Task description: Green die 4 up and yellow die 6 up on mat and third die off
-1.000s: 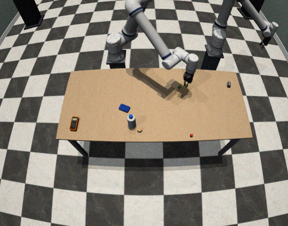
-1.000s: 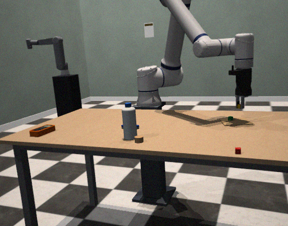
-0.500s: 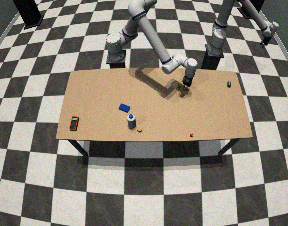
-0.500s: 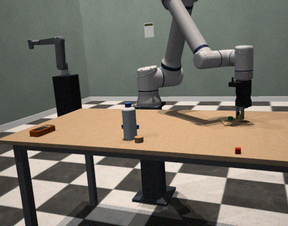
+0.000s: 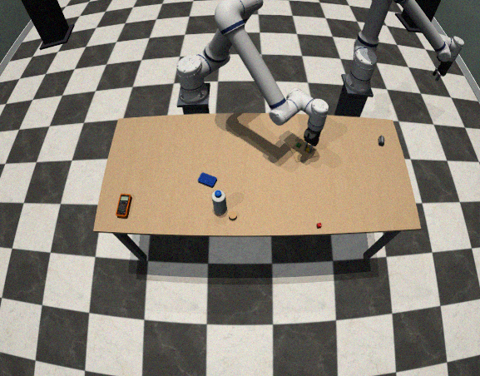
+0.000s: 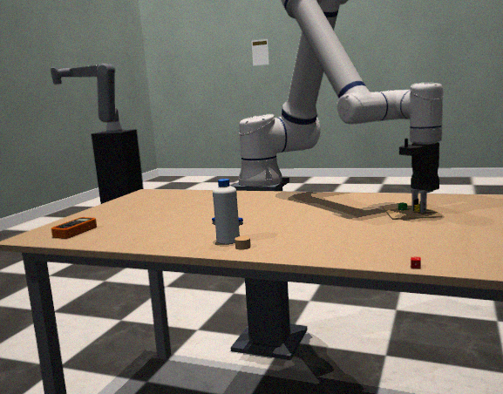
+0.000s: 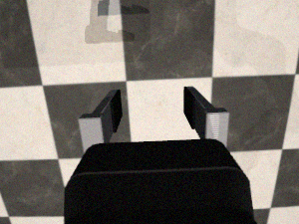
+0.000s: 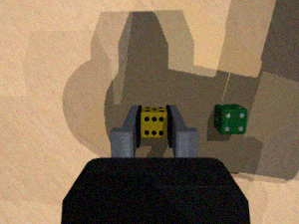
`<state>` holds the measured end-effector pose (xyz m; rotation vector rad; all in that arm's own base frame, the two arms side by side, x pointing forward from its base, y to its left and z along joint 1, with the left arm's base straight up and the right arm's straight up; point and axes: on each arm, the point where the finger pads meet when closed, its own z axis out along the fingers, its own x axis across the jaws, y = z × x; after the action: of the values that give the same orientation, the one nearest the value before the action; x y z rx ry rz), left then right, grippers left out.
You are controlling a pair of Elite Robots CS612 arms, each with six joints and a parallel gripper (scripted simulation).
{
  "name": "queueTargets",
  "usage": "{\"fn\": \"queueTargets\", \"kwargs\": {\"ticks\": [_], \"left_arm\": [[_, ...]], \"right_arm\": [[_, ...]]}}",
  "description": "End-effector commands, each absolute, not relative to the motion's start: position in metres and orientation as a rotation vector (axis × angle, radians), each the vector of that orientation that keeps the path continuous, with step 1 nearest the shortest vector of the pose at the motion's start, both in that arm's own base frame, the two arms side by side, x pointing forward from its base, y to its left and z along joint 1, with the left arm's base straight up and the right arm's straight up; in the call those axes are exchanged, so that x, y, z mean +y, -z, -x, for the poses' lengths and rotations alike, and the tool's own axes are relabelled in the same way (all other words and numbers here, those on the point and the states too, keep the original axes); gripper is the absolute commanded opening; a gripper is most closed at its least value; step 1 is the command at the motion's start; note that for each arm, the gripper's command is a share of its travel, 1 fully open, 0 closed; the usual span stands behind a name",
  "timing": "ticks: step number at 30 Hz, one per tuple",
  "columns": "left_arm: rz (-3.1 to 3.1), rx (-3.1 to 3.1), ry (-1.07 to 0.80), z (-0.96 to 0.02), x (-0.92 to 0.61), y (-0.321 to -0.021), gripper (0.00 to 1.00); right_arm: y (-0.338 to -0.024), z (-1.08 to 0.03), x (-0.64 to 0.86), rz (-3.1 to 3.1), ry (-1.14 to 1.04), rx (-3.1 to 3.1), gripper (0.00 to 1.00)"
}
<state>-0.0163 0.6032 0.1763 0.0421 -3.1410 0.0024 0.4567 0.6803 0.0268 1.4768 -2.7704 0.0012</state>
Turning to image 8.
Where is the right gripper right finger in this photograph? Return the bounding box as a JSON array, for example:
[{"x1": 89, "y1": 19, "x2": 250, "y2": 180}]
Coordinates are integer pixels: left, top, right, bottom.
[{"x1": 166, "y1": 105, "x2": 199, "y2": 157}]

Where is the green die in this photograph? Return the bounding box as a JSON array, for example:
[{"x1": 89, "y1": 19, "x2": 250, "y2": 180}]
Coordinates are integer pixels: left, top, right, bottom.
[{"x1": 213, "y1": 105, "x2": 248, "y2": 134}]

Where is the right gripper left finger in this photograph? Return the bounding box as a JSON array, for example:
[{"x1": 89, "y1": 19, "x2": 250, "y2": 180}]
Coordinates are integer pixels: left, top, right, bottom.
[{"x1": 110, "y1": 106, "x2": 142, "y2": 157}]

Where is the tan mat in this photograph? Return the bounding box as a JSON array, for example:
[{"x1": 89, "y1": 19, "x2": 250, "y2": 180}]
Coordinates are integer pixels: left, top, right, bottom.
[{"x1": 76, "y1": 0, "x2": 299, "y2": 178}]

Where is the yellow die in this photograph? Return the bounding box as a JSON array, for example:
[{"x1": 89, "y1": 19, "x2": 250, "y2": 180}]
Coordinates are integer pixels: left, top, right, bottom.
[{"x1": 141, "y1": 107, "x2": 167, "y2": 138}]

